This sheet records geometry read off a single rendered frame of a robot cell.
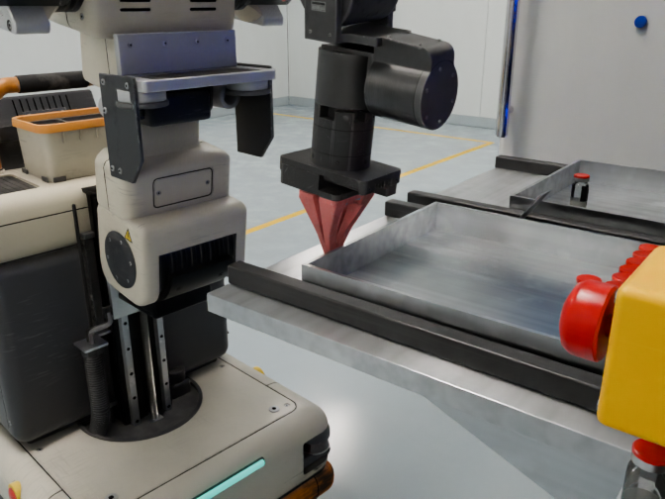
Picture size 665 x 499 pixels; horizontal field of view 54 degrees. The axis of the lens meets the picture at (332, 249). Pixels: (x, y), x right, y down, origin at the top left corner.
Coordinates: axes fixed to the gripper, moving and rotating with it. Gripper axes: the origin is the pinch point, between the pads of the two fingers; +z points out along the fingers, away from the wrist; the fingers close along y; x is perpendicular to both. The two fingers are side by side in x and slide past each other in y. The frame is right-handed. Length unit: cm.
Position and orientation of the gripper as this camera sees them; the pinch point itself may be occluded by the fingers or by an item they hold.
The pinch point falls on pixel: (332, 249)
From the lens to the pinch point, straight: 66.6
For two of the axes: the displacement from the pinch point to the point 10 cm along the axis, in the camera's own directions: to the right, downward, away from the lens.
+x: 6.1, -2.7, 7.4
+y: 7.9, 3.0, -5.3
